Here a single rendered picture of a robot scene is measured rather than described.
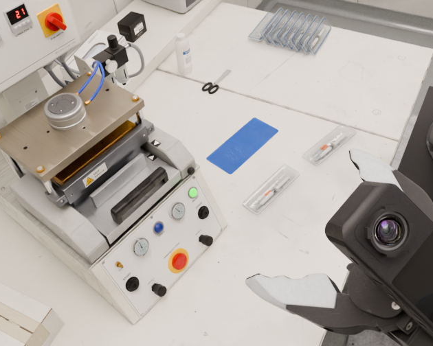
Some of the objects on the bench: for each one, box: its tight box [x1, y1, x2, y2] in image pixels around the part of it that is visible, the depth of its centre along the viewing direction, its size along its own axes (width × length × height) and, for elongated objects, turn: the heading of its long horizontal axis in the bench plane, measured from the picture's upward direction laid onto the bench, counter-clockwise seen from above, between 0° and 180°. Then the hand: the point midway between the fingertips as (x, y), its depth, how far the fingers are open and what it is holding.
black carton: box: [117, 11, 147, 43], centre depth 168 cm, size 6×9×7 cm
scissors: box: [201, 69, 231, 94], centre depth 157 cm, size 14×6×1 cm, turn 148°
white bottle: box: [175, 33, 192, 75], centre depth 157 cm, size 5×5×14 cm
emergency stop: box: [172, 253, 187, 270], centre depth 108 cm, size 2×4×4 cm, turn 143°
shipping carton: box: [0, 277, 65, 346], centre depth 100 cm, size 19×13×9 cm
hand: (294, 209), depth 40 cm, fingers open, 14 cm apart
